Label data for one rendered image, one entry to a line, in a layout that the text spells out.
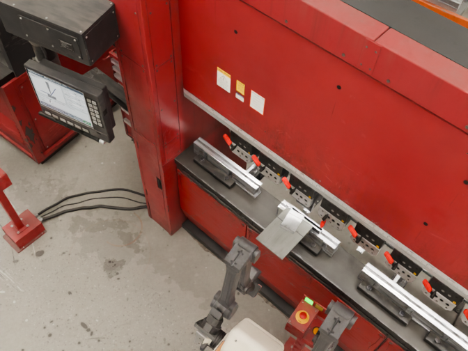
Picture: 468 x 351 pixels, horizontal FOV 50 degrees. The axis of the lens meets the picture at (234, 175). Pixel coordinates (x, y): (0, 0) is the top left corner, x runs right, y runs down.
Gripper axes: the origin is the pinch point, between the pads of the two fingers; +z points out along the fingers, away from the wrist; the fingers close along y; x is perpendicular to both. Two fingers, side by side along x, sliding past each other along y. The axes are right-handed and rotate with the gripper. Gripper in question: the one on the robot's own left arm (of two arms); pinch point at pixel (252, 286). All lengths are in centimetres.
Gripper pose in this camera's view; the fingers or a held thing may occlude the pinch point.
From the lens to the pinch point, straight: 259.1
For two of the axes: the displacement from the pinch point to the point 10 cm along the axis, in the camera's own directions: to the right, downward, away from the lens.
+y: -8.0, -5.1, 3.2
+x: -5.5, 8.3, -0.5
